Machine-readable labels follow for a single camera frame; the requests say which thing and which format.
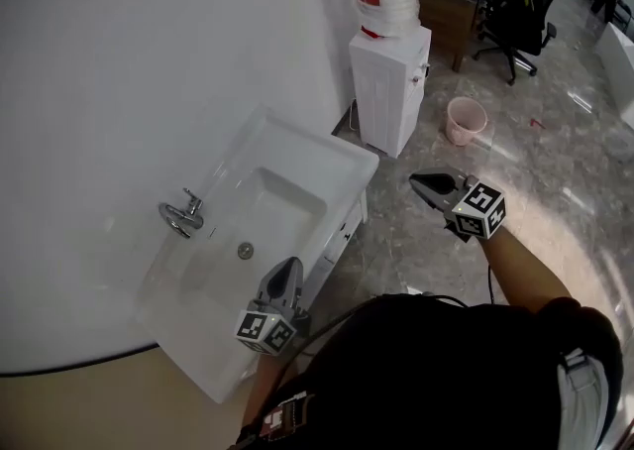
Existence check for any person's black shirt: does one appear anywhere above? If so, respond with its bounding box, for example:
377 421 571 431
228 292 626 450

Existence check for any brown wooden desk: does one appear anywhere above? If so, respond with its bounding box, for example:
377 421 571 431
418 0 489 73

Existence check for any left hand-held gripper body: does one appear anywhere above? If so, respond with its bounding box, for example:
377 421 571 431
234 269 307 357

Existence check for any person's left forearm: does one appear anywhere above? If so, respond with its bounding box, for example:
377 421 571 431
241 350 284 435

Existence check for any white sink cabinet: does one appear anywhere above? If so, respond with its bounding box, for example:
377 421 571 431
300 188 370 305

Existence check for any pink plastic bucket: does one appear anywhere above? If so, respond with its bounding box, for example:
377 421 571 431
444 95 489 148

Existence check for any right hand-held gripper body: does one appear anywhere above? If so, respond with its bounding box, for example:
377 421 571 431
426 168 507 244

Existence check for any black office chair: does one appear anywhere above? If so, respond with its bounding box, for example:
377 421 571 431
472 0 563 87

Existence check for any white drawer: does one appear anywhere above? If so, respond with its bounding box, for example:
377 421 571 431
320 200 364 275

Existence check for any grey shoulder strap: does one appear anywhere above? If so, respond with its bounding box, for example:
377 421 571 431
555 346 611 450

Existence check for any white board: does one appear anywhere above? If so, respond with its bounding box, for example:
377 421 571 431
593 21 634 131

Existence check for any white ceramic sink basin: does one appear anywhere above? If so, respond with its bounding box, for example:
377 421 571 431
134 105 381 405

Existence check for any person's right forearm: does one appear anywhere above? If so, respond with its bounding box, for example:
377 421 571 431
475 225 575 314

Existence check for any black chest strap with badge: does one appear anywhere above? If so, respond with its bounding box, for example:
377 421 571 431
236 390 319 447

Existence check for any chrome faucet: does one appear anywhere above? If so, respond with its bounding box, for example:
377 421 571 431
158 186 205 240

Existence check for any white water dispenser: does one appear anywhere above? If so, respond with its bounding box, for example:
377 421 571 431
348 24 433 160

